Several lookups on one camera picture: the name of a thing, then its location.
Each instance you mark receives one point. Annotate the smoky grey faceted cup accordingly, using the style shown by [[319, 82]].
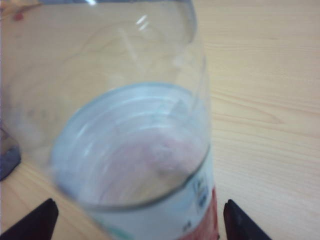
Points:
[[10, 160]]

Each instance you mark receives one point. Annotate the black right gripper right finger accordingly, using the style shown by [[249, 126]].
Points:
[[240, 225]]

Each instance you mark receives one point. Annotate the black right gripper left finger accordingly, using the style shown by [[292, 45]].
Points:
[[32, 222]]

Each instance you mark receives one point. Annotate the clear water bottle red label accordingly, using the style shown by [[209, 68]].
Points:
[[137, 150]]

